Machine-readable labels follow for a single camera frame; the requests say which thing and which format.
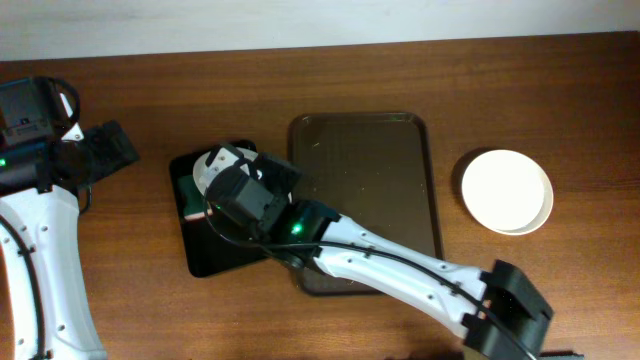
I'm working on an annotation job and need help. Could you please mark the white plate bottom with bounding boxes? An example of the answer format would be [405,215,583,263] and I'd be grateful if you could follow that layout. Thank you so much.
[192,146,294,206]

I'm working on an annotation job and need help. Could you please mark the white plate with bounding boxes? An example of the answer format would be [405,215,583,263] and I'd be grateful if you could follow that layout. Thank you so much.
[192,146,294,206]
[460,149,555,236]
[494,171,554,236]

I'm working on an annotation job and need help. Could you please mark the green and pink sponge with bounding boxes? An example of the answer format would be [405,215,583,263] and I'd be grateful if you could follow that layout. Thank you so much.
[177,175,211,223]

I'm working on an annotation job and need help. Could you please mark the white plate top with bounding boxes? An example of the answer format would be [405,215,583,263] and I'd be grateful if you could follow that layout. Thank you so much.
[494,171,554,236]

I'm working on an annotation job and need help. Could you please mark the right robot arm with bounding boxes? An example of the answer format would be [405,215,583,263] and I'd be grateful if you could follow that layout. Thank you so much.
[262,200,554,359]

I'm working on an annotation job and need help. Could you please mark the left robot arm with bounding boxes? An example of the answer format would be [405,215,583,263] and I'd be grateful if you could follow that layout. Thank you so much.
[1,121,139,359]

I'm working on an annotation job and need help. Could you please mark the brown serving tray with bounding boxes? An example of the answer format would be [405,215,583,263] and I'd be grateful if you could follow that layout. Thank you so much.
[286,111,445,297]

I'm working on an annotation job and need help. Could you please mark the black small tray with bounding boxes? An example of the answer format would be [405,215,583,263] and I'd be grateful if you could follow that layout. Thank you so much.
[169,150,266,278]

